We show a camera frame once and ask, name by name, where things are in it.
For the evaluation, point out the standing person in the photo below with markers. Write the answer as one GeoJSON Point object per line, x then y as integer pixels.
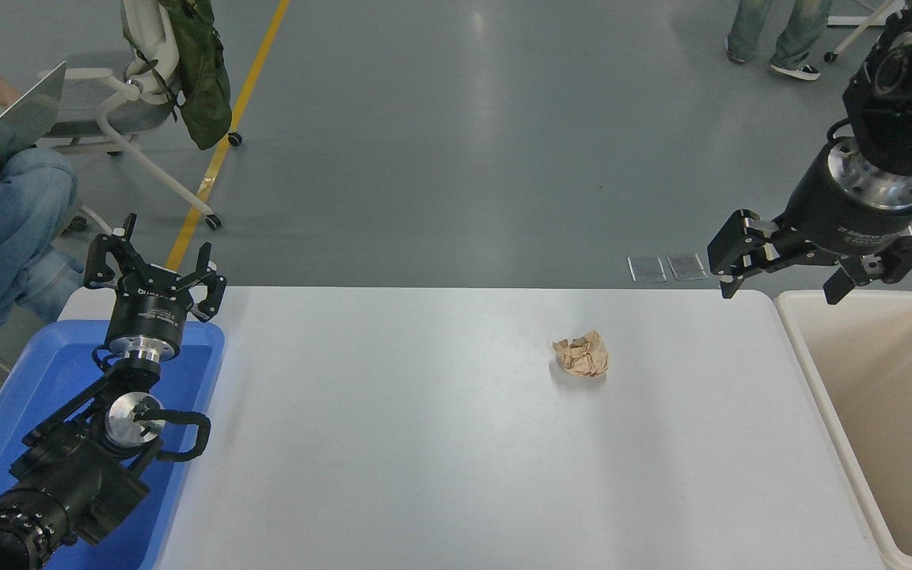
{"type": "Point", "coordinates": [788, 32]}

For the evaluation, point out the dark green backpack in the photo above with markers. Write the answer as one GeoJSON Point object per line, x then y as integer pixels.
{"type": "Point", "coordinates": [203, 71]}

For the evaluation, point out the blue plastic tray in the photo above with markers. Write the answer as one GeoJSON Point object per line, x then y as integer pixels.
{"type": "Point", "coordinates": [60, 372]}

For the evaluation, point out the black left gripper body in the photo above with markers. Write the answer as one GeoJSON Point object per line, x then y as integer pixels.
{"type": "Point", "coordinates": [147, 313]}

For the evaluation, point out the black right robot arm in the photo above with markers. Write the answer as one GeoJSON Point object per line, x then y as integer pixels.
{"type": "Point", "coordinates": [899, 119]}

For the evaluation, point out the tan paper ball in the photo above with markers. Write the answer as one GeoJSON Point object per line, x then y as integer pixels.
{"type": "Point", "coordinates": [583, 356]}

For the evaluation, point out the large pale plastic bin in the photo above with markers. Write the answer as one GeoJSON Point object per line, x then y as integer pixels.
{"type": "Point", "coordinates": [891, 412]}

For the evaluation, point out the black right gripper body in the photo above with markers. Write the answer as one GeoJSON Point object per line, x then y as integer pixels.
{"type": "Point", "coordinates": [828, 214]}

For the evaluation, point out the metal floor plate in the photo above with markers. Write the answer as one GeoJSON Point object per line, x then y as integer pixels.
{"type": "Point", "coordinates": [647, 269]}
{"type": "Point", "coordinates": [687, 267]}

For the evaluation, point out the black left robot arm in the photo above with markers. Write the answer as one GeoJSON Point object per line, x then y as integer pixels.
{"type": "Point", "coordinates": [68, 475]}

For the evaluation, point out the seated person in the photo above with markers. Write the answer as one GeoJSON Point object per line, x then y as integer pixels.
{"type": "Point", "coordinates": [13, 229]}

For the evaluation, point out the white wheeled chair base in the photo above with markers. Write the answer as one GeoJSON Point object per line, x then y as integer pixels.
{"type": "Point", "coordinates": [860, 30]}

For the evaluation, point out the white grey office chair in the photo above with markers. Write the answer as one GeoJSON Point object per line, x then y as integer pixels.
{"type": "Point", "coordinates": [139, 87]}

